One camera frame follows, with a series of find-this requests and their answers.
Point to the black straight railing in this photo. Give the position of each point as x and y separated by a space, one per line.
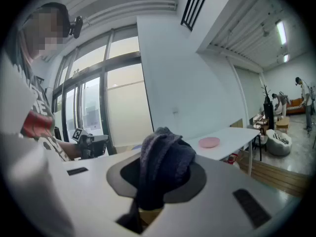
195 6

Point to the grey beanbag seat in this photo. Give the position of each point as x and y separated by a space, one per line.
279 146

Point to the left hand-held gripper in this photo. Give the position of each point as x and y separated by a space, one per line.
90 142

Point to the person's head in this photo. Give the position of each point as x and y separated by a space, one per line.
44 28

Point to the black head camera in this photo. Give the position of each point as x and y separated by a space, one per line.
77 26

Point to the black coat tree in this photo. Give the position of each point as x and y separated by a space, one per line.
266 94

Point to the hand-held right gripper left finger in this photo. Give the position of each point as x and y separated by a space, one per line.
86 201

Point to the person's dark printed T-shirt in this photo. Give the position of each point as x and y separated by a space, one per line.
37 112

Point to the orange sofa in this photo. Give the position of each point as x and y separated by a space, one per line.
295 106

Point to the dark blue cloth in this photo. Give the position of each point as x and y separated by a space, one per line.
163 167

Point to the black window frame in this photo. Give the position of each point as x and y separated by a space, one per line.
105 83

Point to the big pink plate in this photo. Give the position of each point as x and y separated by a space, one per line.
209 142

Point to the person's left forearm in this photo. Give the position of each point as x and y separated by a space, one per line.
67 150

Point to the striped cushion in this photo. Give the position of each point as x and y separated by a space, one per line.
280 136

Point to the long ceiling light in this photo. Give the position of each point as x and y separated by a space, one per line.
281 32

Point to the short ceiling light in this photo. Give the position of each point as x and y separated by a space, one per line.
286 57

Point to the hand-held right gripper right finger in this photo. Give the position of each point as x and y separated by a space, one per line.
217 206

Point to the round wooden table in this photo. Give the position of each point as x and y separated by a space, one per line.
282 123

